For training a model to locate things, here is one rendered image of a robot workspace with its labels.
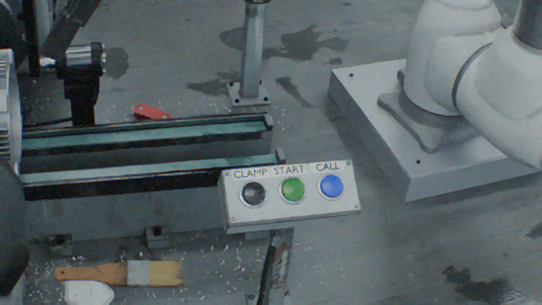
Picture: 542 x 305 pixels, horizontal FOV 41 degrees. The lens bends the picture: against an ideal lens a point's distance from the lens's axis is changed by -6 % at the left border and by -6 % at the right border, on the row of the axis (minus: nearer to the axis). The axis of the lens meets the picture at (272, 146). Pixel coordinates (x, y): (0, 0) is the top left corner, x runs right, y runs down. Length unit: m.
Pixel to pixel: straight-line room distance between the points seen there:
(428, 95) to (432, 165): 0.13
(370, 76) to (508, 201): 0.39
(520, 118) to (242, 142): 0.46
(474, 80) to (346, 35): 0.62
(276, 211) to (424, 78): 0.51
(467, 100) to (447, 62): 0.08
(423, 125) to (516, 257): 0.30
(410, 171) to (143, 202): 0.47
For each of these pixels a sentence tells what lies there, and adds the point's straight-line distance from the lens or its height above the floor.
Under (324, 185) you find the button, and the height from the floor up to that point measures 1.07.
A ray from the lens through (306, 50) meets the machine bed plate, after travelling 1.73.
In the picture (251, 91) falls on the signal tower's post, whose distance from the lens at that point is 1.54.
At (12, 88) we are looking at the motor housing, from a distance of 1.24.
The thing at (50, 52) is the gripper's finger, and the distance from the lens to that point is 1.03.
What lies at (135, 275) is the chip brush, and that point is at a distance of 1.18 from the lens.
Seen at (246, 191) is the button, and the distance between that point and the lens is 0.93.
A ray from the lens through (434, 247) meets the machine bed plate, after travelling 1.30.
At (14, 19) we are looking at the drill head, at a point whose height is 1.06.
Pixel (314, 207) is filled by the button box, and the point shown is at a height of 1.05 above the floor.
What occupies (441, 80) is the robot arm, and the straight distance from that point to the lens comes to 1.32.
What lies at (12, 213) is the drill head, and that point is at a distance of 0.90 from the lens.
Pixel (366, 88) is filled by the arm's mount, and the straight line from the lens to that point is 1.52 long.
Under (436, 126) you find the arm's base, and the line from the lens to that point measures 1.40.
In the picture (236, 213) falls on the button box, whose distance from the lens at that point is 0.93.
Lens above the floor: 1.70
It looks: 39 degrees down
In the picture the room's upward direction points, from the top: 6 degrees clockwise
